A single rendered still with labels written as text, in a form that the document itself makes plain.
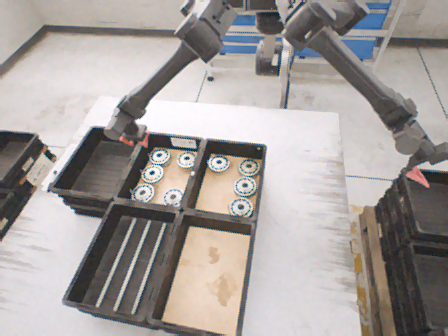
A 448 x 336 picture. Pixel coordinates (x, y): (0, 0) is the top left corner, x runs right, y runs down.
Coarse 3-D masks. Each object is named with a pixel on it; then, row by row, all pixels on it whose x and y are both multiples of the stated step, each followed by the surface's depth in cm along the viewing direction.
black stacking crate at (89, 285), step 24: (120, 216) 122; (144, 216) 120; (168, 216) 115; (96, 240) 106; (120, 240) 116; (96, 264) 108; (120, 264) 110; (144, 264) 110; (96, 288) 105; (120, 288) 105; (144, 288) 104
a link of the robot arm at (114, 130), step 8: (120, 104) 94; (120, 112) 96; (144, 112) 97; (112, 120) 96; (120, 120) 95; (128, 120) 97; (112, 128) 93; (120, 128) 95; (112, 136) 97; (120, 136) 97
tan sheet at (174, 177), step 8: (176, 152) 143; (176, 160) 140; (168, 168) 137; (176, 168) 137; (168, 176) 134; (176, 176) 134; (184, 176) 134; (160, 184) 132; (168, 184) 131; (176, 184) 131; (184, 184) 131; (160, 192) 129; (160, 200) 126
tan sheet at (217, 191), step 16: (240, 160) 138; (256, 160) 137; (208, 176) 133; (224, 176) 133; (208, 192) 128; (224, 192) 127; (256, 192) 126; (208, 208) 123; (224, 208) 122; (240, 208) 122
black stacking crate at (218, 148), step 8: (208, 144) 136; (216, 144) 135; (224, 144) 134; (232, 144) 133; (208, 152) 139; (216, 152) 140; (224, 152) 139; (232, 152) 137; (240, 152) 136; (248, 152) 135; (256, 152) 134; (208, 160) 139; (200, 168) 127; (200, 176) 129; (200, 184) 131; (192, 192) 119; (192, 200) 120; (192, 208) 122
